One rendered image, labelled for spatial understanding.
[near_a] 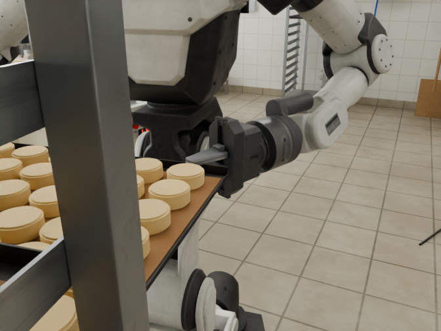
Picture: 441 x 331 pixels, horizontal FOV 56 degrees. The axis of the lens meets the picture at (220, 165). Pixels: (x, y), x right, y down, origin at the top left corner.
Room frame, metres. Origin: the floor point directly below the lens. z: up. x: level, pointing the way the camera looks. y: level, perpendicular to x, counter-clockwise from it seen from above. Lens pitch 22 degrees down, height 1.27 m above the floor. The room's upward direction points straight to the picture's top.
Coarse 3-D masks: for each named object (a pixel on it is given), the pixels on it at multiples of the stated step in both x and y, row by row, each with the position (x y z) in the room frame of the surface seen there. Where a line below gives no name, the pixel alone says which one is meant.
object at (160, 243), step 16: (32, 192) 0.47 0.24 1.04; (144, 192) 0.47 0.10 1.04; (192, 192) 0.47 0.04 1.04; (208, 192) 0.47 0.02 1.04; (192, 208) 0.43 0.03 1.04; (176, 224) 0.39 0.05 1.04; (32, 240) 0.36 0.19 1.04; (160, 240) 0.36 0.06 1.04; (176, 240) 0.36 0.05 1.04; (160, 256) 0.33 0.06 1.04
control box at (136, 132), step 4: (136, 104) 1.73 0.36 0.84; (140, 104) 1.73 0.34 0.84; (144, 104) 1.74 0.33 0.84; (132, 108) 1.68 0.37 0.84; (136, 108) 1.70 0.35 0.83; (132, 112) 1.68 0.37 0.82; (132, 120) 1.67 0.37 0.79; (140, 128) 1.71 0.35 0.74; (144, 128) 1.73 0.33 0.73; (136, 132) 1.69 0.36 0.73; (136, 136) 1.69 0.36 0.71
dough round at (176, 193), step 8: (152, 184) 0.45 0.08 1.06; (160, 184) 0.45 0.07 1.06; (168, 184) 0.45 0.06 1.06; (176, 184) 0.45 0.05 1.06; (184, 184) 0.45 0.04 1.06; (152, 192) 0.43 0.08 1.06; (160, 192) 0.43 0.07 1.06; (168, 192) 0.43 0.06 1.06; (176, 192) 0.43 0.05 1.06; (184, 192) 0.44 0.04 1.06; (168, 200) 0.42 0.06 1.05; (176, 200) 0.42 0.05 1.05; (184, 200) 0.43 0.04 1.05; (176, 208) 0.42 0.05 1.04
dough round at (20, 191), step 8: (0, 184) 0.45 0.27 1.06; (8, 184) 0.45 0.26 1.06; (16, 184) 0.45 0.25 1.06; (24, 184) 0.45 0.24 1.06; (0, 192) 0.43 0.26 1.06; (8, 192) 0.43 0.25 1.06; (16, 192) 0.43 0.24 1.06; (24, 192) 0.44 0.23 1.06; (0, 200) 0.42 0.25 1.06; (8, 200) 0.42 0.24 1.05; (16, 200) 0.43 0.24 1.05; (24, 200) 0.44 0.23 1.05; (0, 208) 0.42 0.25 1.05; (8, 208) 0.42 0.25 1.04
